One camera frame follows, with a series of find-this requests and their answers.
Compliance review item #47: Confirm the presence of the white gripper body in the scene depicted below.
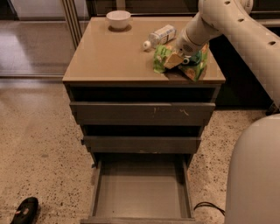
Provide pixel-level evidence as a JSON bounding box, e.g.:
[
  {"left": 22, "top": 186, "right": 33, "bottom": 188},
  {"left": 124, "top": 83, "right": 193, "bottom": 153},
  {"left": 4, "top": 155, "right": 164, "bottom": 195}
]
[{"left": 175, "top": 28, "right": 207, "bottom": 56}]

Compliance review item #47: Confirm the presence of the green rice chip bag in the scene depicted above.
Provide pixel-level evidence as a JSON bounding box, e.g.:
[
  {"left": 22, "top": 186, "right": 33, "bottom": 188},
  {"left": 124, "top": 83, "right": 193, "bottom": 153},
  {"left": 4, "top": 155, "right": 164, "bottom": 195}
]
[{"left": 153, "top": 44, "right": 209, "bottom": 81}]

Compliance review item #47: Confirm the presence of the brown drawer cabinet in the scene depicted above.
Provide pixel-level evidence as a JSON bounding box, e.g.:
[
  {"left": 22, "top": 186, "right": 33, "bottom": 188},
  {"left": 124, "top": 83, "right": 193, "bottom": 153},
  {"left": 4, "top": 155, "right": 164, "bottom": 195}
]
[{"left": 63, "top": 17, "right": 225, "bottom": 161}]

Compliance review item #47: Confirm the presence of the clear plastic water bottle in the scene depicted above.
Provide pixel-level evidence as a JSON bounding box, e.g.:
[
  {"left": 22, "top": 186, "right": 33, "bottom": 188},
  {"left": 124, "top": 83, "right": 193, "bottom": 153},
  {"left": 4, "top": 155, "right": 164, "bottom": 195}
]
[{"left": 143, "top": 24, "right": 177, "bottom": 50}]

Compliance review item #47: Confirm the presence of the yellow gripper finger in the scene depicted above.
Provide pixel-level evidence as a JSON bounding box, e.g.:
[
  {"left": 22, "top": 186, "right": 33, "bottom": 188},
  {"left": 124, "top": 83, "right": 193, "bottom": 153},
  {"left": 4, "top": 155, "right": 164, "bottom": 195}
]
[
  {"left": 182, "top": 56, "right": 201, "bottom": 66},
  {"left": 164, "top": 52, "right": 184, "bottom": 69}
]

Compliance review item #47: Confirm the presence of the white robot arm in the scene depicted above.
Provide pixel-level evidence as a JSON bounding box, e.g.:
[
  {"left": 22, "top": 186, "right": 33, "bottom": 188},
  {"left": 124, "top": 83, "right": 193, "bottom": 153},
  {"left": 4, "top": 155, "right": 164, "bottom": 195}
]
[{"left": 175, "top": 0, "right": 280, "bottom": 224}]

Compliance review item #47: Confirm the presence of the top grey drawer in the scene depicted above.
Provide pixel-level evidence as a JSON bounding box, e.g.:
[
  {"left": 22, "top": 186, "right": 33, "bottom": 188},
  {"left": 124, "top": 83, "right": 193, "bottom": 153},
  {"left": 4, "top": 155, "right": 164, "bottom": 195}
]
[{"left": 70, "top": 101, "right": 215, "bottom": 126}]

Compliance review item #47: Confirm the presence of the bottom open grey drawer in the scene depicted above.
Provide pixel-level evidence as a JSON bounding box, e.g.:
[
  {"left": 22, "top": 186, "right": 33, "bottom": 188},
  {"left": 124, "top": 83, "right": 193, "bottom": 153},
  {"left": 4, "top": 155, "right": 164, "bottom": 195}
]
[{"left": 80, "top": 153, "right": 203, "bottom": 224}]

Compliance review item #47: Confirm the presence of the black cable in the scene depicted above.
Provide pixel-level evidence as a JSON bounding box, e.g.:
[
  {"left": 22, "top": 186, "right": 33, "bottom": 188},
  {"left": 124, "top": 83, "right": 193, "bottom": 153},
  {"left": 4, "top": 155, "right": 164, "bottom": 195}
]
[{"left": 193, "top": 201, "right": 226, "bottom": 217}]

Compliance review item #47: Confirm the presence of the middle grey drawer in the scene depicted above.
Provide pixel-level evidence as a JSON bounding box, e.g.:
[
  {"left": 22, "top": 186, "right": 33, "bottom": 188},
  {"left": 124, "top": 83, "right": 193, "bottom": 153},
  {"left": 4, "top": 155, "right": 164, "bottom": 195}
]
[{"left": 82, "top": 136, "right": 201, "bottom": 154}]

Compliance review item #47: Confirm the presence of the black shoe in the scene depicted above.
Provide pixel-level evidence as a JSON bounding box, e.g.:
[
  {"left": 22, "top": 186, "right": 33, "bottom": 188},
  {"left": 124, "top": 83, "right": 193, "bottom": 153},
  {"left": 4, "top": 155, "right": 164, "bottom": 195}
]
[{"left": 10, "top": 197, "right": 39, "bottom": 224}]

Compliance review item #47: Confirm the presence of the white ceramic bowl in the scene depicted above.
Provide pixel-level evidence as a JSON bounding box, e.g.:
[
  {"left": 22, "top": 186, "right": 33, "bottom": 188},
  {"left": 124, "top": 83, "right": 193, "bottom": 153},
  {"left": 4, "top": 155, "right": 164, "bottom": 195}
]
[{"left": 106, "top": 10, "right": 131, "bottom": 30}]

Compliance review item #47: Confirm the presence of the metal frame post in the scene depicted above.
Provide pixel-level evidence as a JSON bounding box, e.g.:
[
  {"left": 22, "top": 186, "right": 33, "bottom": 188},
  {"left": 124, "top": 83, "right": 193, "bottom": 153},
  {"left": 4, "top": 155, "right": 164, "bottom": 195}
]
[{"left": 60, "top": 0, "right": 82, "bottom": 48}]

